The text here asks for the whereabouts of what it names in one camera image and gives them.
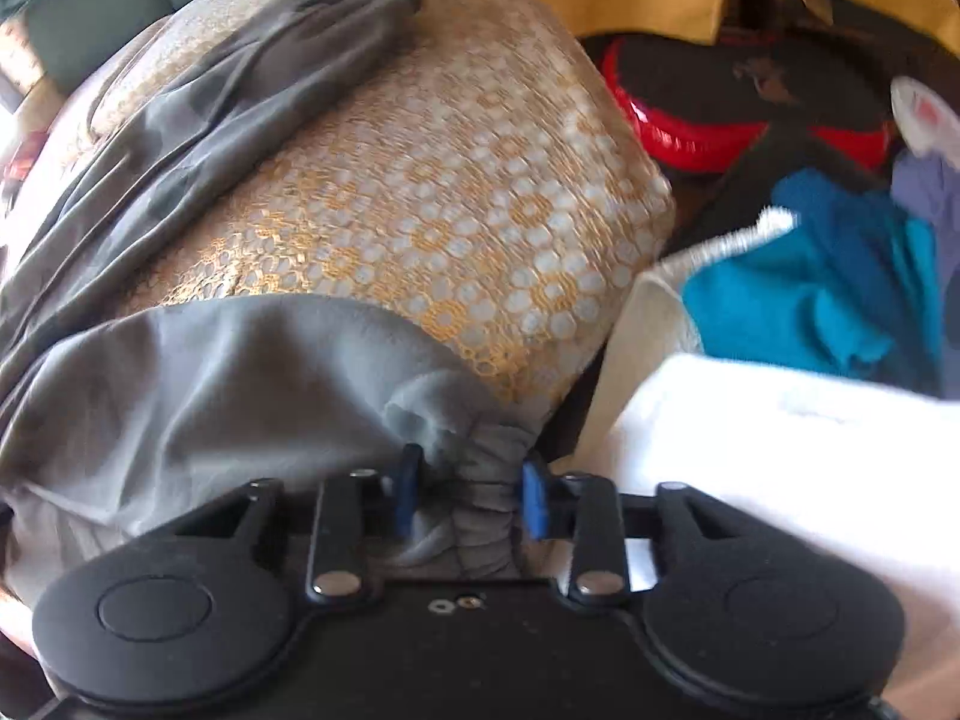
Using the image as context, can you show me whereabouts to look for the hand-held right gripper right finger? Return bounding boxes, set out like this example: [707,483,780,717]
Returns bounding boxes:
[521,454,755,605]

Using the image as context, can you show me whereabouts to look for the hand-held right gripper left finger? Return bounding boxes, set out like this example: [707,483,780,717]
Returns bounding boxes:
[174,444,422,602]

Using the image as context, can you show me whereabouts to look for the grey pants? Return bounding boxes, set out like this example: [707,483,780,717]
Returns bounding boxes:
[0,0,541,586]

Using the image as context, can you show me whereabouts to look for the cream towel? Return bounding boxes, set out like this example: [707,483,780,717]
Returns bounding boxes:
[577,206,796,458]

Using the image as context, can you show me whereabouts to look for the white cloth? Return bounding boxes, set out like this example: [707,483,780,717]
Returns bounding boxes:
[600,352,960,720]

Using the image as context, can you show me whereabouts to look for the teal cloth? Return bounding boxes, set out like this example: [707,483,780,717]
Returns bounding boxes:
[682,169,946,395]

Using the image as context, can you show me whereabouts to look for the black red-rimmed floor cushion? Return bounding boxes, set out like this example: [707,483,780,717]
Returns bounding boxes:
[581,34,901,173]

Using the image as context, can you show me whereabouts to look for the purple cloth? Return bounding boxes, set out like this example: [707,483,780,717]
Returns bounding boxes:
[892,150,960,256]

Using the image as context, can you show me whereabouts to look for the white bucket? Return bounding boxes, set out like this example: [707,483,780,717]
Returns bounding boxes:
[889,75,960,158]

